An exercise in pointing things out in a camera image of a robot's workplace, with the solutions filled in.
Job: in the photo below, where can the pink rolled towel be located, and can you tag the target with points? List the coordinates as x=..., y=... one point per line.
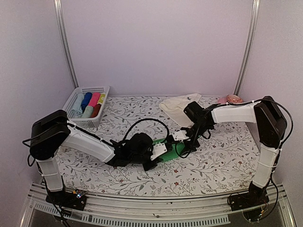
x=94, y=99

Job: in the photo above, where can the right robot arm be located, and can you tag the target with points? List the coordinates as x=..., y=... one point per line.
x=265, y=113

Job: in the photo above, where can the left aluminium frame post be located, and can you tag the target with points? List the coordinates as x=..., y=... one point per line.
x=64, y=40

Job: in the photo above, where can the floral tablecloth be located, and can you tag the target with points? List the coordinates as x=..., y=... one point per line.
x=226, y=162

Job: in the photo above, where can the front aluminium rail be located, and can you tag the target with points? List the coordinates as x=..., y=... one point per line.
x=210, y=210

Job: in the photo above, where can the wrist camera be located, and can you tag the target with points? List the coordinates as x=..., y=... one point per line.
x=158, y=150
x=180, y=135

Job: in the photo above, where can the sage green rolled towel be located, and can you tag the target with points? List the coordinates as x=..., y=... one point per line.
x=88, y=112

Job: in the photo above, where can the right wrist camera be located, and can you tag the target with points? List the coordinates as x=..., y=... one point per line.
x=180, y=135

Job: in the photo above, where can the cream white towel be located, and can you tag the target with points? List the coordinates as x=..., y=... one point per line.
x=174, y=108

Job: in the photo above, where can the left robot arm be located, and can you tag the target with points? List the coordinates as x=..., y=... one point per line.
x=56, y=130

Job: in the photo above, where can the white plastic basket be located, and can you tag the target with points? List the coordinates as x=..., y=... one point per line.
x=86, y=122

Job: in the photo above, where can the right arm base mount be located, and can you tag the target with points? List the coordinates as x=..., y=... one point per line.
x=255, y=199

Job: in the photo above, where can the light blue rolled towel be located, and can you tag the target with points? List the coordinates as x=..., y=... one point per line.
x=76, y=108

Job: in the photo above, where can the yellow-green dotted rolled towel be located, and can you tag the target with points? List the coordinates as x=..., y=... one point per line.
x=101, y=98

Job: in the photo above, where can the patterned small bowl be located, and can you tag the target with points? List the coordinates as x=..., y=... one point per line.
x=233, y=99

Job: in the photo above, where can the right aluminium frame post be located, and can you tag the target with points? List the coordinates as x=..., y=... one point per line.
x=248, y=46

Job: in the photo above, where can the pink plate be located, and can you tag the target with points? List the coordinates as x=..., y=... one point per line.
x=222, y=100

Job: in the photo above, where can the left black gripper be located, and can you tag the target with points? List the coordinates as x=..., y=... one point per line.
x=147, y=167

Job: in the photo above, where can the dark blue rolled towel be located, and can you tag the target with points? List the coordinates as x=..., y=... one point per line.
x=86, y=100

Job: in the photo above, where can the maroon rolled towel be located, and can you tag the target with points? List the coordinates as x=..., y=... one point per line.
x=96, y=110

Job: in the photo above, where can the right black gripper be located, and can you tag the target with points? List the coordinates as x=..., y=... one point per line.
x=191, y=146

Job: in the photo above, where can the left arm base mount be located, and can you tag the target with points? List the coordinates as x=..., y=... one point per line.
x=66, y=199

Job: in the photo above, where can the aluminium frame post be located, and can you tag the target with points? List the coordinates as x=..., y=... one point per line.
x=248, y=46
x=64, y=40

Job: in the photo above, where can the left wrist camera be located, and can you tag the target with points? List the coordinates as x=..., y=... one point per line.
x=158, y=150

